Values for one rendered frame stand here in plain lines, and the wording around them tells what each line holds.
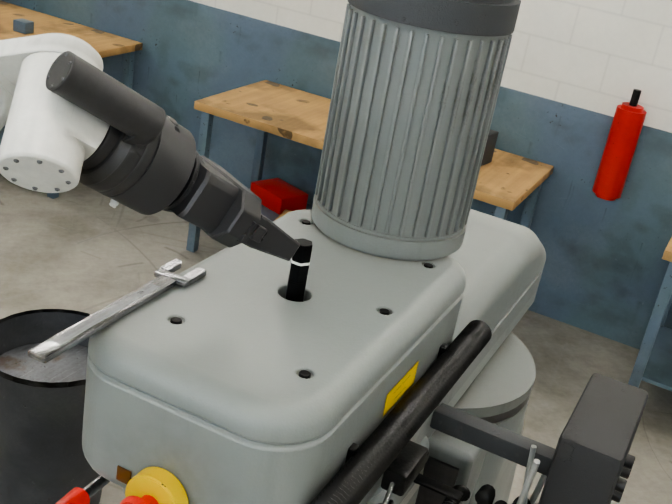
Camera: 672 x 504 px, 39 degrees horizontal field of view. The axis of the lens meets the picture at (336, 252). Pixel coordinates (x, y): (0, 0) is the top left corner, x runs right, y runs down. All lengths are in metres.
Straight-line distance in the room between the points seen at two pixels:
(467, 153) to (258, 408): 0.45
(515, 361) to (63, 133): 1.09
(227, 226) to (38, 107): 0.20
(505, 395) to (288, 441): 0.79
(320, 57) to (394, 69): 4.62
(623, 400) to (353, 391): 0.53
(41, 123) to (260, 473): 0.35
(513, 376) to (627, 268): 3.77
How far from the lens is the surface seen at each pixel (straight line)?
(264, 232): 0.89
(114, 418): 0.93
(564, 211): 5.37
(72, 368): 3.44
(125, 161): 0.82
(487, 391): 1.59
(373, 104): 1.11
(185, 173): 0.85
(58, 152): 0.78
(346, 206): 1.16
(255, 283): 1.04
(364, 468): 0.94
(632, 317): 5.49
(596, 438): 1.24
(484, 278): 1.50
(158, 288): 0.99
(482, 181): 4.74
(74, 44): 0.83
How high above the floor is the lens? 2.36
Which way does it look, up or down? 24 degrees down
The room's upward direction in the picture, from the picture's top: 10 degrees clockwise
